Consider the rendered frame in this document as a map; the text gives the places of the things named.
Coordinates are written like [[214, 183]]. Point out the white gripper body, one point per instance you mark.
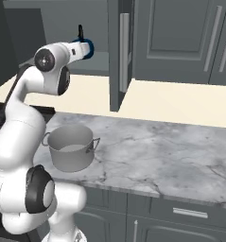
[[83, 50]]

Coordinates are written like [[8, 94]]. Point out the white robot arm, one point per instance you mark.
[[18, 138]]

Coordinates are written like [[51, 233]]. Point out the open grey cabinet door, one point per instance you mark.
[[114, 63]]

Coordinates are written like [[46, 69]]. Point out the black stove hob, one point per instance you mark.
[[49, 112]]

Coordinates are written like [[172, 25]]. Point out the wide grey cabinet door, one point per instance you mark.
[[177, 38]]

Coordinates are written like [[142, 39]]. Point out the grey metal pot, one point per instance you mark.
[[72, 157]]

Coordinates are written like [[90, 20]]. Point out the grey base cabinet door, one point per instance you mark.
[[180, 233], [101, 228]]

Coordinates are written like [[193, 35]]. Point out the dark grey range hood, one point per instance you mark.
[[10, 41]]

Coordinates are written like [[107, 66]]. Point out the small grey drawer front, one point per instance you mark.
[[108, 200]]

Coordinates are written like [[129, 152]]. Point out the wide grey drawer front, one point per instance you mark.
[[218, 216]]

